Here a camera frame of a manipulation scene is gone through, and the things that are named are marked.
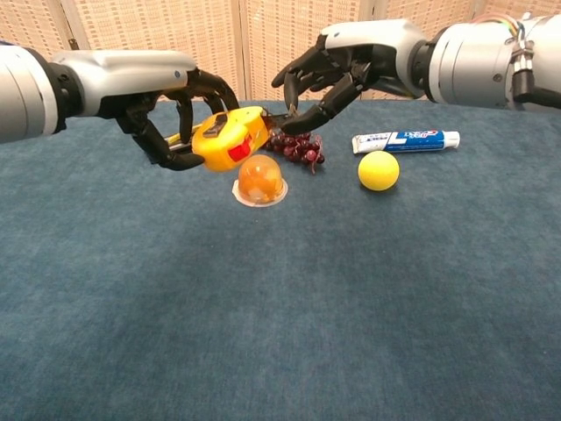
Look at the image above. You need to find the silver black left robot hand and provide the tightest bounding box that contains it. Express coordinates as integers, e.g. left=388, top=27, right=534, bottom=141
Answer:
left=48, top=49, right=241, bottom=172

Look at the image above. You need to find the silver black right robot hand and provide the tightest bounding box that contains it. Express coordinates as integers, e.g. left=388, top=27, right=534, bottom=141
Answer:
left=270, top=18, right=430, bottom=136

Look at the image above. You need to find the yellow tape measure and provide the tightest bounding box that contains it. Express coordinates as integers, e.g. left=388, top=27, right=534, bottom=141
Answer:
left=168, top=105, right=273, bottom=175

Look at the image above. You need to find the blue white toothpaste tube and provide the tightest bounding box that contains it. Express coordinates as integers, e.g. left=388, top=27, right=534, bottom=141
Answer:
left=351, top=130, right=461, bottom=155

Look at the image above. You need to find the yellow ball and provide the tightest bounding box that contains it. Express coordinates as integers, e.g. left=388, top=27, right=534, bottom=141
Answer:
left=358, top=150, right=401, bottom=192

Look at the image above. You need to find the dark red grape bunch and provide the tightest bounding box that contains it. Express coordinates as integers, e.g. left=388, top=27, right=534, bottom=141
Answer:
left=262, top=129, right=326, bottom=175

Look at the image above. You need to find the orange fruit jelly cup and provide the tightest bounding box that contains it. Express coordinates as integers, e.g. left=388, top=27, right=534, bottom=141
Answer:
left=231, top=153, right=289, bottom=207

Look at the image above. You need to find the blue velvet tablecloth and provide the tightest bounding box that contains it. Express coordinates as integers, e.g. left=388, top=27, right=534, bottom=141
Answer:
left=0, top=99, right=561, bottom=421

